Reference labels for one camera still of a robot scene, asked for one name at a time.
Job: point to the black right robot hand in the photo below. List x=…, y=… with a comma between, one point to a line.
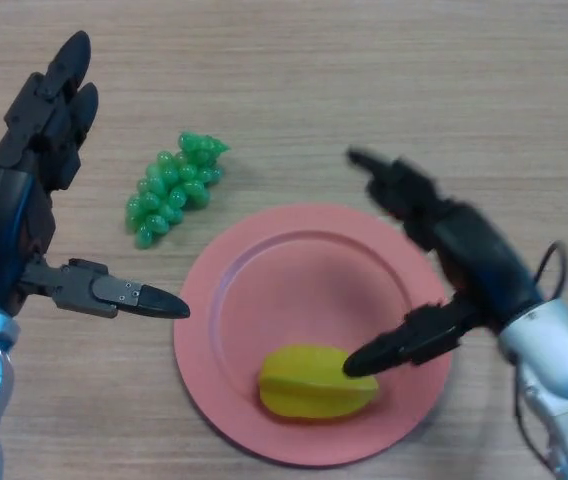
x=479, y=260

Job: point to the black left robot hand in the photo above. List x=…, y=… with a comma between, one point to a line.
x=6, y=215

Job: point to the yellow starfruit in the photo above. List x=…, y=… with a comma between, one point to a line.
x=314, y=382

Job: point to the pink round plate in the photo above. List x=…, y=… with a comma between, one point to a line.
x=309, y=310

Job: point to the green grape bunch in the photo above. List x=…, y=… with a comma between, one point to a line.
x=174, y=190

